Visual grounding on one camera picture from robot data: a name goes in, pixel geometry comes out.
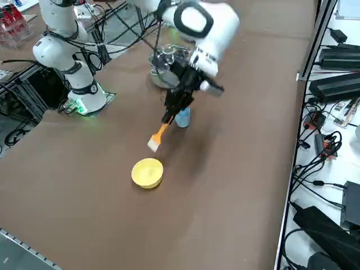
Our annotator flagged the orange black power strip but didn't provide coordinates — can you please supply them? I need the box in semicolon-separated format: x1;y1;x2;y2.
303;110;327;130

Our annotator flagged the clear acrylic rack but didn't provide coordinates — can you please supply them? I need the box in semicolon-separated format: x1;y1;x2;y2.
0;5;36;50

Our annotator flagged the grey electric cooking pot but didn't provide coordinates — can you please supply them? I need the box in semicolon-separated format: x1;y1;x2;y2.
148;44;197;88

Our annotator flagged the aluminium rail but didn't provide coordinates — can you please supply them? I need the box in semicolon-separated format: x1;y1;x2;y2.
0;227;61;270

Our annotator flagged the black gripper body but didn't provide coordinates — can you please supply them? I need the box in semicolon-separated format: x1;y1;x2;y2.
168;61;205;95

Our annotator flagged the blue plastic cup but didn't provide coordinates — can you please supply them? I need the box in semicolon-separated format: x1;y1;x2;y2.
174;108;192;129

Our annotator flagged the aluminium frame post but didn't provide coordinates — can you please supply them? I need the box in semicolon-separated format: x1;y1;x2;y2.
296;0;338;82

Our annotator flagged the black metal frame stand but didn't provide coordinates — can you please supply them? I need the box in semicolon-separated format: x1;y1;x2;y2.
0;61;70;126

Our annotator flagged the black electronics box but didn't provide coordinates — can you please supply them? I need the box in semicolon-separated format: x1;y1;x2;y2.
340;181;360;228

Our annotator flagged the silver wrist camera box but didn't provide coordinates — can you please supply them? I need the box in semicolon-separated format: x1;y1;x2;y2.
198;76;225;98

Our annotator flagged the small black power adapter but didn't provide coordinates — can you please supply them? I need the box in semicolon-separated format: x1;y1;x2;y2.
329;28;348;43

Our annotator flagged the yellow plastic bowl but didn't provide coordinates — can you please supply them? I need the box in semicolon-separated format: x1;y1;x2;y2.
130;158;164;189

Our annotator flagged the glass pot lid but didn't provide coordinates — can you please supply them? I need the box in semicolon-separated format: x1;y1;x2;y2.
148;44;196;71

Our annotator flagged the printed paper card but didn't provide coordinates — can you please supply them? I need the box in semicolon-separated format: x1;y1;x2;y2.
333;100;360;127

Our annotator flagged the black power supply brick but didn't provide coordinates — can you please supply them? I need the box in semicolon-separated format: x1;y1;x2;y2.
308;72;360;104
319;48;360;70

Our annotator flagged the large black power adapter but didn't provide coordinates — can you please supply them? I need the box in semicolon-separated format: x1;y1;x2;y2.
292;206;360;262

